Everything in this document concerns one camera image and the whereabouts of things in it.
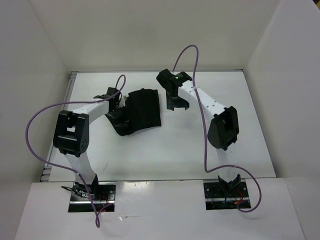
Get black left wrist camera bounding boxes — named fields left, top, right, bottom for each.
left=93, top=87, right=122, bottom=103

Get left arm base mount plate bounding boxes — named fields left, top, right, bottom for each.
left=62, top=182, right=116, bottom=213

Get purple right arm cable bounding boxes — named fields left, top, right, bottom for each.
left=171, top=44, right=262, bottom=213

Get black pleated skirt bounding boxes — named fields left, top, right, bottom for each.
left=109, top=88, right=162, bottom=136

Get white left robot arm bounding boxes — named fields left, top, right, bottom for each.
left=53, top=99, right=129, bottom=200

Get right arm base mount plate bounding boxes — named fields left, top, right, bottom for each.
left=203, top=180, right=252, bottom=211

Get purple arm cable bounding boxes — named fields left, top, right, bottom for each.
left=171, top=44, right=262, bottom=213
left=25, top=74, right=127, bottom=229

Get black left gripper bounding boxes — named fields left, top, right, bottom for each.
left=107, top=104, right=131, bottom=129

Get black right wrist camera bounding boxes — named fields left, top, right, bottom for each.
left=156, top=68, right=192, bottom=89

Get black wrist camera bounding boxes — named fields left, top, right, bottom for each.
left=156, top=68, right=192, bottom=89
left=93, top=87, right=122, bottom=103

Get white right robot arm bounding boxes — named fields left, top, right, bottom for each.
left=163, top=76, right=240, bottom=197

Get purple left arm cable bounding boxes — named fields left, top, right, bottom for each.
left=25, top=74, right=127, bottom=229

